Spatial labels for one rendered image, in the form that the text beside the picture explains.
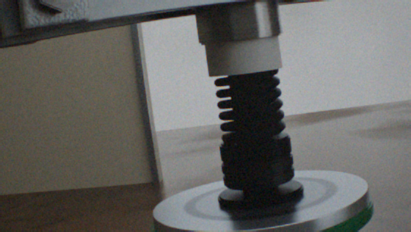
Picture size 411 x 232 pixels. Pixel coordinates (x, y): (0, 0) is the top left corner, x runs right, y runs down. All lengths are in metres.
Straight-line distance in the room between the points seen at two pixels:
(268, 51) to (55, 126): 5.01
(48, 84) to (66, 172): 0.82
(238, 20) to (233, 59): 0.04
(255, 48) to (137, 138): 4.79
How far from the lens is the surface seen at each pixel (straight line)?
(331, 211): 0.51
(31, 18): 0.41
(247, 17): 0.53
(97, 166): 5.45
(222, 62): 0.54
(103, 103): 5.34
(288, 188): 0.58
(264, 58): 0.54
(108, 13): 0.45
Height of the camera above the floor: 1.07
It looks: 6 degrees down
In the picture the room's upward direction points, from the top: 8 degrees counter-clockwise
